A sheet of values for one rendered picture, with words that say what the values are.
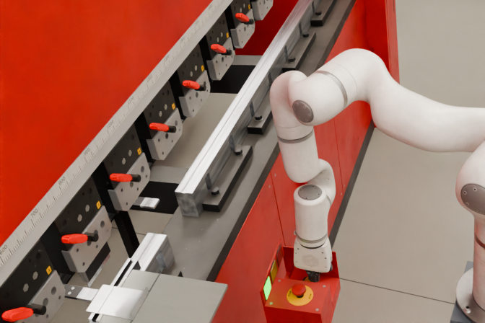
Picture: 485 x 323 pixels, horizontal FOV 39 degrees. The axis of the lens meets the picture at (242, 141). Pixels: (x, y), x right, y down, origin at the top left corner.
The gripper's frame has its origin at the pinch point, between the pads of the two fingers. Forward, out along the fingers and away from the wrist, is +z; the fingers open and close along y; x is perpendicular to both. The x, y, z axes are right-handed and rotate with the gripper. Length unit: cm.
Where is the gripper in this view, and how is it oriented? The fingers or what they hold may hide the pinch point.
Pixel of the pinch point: (314, 276)
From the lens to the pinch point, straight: 196.4
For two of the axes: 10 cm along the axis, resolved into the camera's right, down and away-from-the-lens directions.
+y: 9.4, 1.1, -3.1
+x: 3.1, -5.9, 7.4
